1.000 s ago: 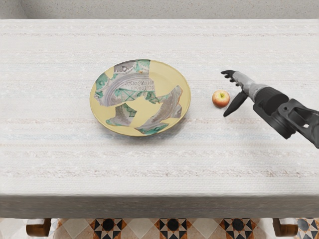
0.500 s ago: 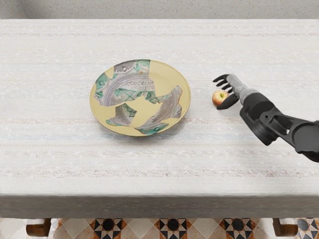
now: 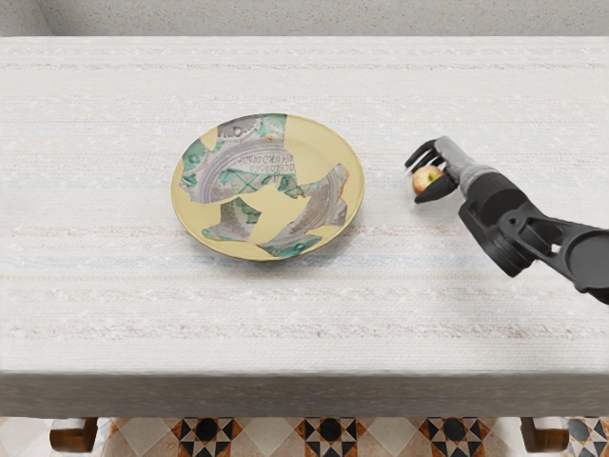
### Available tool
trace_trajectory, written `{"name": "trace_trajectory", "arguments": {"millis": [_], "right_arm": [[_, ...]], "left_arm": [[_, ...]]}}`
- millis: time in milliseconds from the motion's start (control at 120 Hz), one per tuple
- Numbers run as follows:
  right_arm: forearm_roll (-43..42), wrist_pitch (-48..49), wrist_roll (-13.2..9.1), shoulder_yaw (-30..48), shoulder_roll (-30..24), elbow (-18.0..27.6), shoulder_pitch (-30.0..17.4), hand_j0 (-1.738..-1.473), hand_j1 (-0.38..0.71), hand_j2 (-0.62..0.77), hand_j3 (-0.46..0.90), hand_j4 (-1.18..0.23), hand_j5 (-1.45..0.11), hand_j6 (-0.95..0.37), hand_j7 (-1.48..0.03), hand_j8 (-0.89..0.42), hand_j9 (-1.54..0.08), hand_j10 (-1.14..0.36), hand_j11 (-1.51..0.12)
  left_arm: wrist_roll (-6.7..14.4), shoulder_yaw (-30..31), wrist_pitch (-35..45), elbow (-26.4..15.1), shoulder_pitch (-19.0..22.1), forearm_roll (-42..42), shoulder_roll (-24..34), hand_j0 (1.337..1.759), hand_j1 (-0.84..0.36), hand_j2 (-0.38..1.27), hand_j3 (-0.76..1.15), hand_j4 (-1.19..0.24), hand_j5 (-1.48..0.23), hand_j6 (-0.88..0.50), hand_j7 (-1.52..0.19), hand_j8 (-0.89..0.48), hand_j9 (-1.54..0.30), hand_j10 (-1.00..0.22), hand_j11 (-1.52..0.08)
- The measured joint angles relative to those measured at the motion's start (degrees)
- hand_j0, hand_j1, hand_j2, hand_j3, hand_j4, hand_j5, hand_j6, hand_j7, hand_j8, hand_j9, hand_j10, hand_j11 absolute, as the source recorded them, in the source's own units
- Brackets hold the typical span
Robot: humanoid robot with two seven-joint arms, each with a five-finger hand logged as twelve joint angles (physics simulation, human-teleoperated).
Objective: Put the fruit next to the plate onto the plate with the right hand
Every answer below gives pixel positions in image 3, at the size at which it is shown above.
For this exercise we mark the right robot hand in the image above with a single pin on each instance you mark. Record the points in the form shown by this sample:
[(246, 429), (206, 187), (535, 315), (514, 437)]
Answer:
[(455, 157)]

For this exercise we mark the small red yellow apple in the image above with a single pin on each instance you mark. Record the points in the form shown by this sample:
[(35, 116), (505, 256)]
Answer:
[(425, 178)]

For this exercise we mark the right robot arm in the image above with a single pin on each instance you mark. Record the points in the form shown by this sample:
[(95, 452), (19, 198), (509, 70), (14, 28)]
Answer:
[(528, 224)]

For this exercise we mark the yellow plate with printed pattern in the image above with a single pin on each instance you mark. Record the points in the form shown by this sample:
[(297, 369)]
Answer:
[(267, 186)]

